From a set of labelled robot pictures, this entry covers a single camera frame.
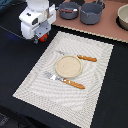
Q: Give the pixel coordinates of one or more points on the red tomato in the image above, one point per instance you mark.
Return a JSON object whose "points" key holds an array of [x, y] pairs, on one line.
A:
{"points": [[43, 38]]}

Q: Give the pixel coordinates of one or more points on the brown sausage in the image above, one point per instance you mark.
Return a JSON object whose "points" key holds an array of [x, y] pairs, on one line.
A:
{"points": [[65, 10]]}

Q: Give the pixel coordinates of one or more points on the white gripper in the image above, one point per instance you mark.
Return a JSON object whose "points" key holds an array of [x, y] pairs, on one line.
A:
{"points": [[36, 24]]}

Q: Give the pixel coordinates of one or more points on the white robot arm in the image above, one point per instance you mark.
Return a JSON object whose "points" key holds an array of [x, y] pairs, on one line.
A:
{"points": [[39, 6]]}

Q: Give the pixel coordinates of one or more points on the wooden handled knife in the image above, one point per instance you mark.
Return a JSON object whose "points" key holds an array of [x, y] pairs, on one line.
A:
{"points": [[79, 56]]}

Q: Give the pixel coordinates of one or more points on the grey cooking pot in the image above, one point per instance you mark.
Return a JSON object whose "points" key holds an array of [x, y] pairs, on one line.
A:
{"points": [[90, 13]]}

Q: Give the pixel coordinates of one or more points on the pink brown board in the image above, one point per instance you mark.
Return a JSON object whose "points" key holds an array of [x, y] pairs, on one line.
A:
{"points": [[106, 27]]}

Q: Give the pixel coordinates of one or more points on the grey frying pan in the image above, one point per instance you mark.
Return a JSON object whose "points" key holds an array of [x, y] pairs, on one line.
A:
{"points": [[68, 6]]}

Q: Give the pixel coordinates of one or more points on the beige bowl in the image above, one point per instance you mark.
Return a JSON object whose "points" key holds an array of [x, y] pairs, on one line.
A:
{"points": [[123, 16]]}

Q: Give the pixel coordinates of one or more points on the round beige plate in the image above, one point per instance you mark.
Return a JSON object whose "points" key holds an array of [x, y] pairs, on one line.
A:
{"points": [[68, 66]]}

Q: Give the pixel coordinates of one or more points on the wooden handled fork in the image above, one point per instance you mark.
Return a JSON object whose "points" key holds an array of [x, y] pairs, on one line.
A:
{"points": [[69, 82]]}

